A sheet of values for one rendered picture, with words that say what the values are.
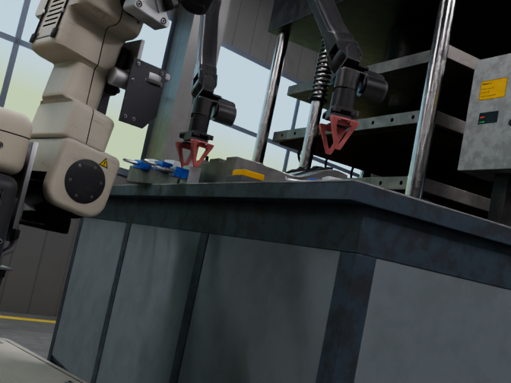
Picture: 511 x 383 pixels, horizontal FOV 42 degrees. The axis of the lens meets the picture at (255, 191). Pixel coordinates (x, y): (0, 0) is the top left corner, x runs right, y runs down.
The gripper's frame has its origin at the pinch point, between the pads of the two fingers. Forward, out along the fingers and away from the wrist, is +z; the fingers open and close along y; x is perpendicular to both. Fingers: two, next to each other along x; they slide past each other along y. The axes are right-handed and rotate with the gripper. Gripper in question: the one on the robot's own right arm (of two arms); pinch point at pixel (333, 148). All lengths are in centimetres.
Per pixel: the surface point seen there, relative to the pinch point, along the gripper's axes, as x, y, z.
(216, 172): 23.7, 32.2, 7.8
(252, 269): 13.2, -0.3, 32.4
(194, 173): 29.5, 35.1, 9.3
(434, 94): -47, 59, -40
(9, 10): 154, 273, -95
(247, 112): -20, 391, -97
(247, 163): 16.6, 23.5, 4.7
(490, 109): -62, 48, -36
